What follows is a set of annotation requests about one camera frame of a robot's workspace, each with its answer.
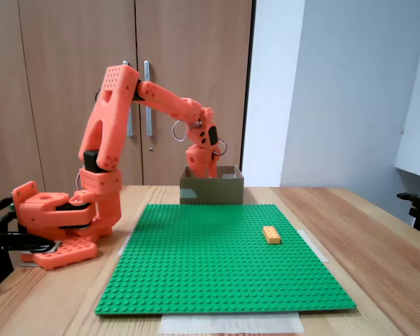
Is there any brown cardboard box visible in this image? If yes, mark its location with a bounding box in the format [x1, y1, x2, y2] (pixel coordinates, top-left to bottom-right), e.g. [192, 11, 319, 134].
[180, 164, 245, 205]

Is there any yellow lego block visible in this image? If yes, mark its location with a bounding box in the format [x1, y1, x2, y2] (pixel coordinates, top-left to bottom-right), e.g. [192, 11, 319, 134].
[262, 225, 282, 245]

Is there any green lego baseplate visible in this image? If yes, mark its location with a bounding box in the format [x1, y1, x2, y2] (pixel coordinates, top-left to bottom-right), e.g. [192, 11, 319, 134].
[94, 204, 357, 316]

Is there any masking tape strip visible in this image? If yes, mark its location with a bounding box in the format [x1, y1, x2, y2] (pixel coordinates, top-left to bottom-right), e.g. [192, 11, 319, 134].
[159, 312, 305, 335]
[302, 229, 330, 264]
[117, 229, 136, 257]

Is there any wooden cabinet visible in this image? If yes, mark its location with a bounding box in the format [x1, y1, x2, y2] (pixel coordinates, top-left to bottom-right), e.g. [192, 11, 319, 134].
[0, 0, 256, 211]

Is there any black table clamp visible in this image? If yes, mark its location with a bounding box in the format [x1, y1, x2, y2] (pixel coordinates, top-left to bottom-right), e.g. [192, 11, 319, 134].
[0, 209, 59, 291]

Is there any gripper servo cable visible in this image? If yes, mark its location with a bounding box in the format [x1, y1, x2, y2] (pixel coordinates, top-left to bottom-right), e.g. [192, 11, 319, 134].
[170, 120, 229, 158]

